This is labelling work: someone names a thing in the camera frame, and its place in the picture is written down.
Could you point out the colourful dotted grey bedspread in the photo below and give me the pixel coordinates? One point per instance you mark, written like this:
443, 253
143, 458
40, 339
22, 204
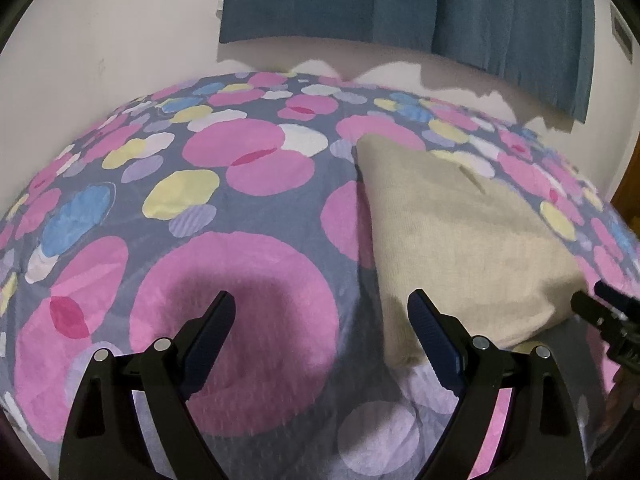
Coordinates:
247, 182

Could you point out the wall vent plate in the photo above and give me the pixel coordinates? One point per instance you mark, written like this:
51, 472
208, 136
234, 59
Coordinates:
621, 33

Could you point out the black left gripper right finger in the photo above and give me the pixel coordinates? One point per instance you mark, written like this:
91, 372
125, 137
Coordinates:
540, 438

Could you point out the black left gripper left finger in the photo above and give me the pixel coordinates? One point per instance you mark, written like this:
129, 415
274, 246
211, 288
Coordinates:
103, 438

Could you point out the teal blue curtain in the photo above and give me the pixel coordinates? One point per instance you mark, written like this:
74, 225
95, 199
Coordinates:
545, 47

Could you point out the beige knit sweater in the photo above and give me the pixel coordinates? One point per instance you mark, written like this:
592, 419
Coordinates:
476, 248

